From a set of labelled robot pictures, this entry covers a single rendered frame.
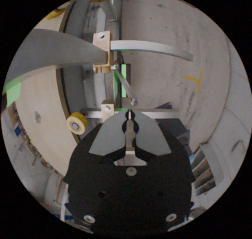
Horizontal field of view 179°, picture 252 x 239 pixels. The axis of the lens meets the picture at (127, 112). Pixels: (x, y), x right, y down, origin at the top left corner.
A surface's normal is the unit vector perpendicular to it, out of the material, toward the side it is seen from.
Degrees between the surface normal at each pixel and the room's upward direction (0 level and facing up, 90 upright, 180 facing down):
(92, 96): 0
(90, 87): 0
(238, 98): 90
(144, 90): 0
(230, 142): 90
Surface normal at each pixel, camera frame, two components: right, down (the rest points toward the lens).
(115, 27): -0.02, 0.49
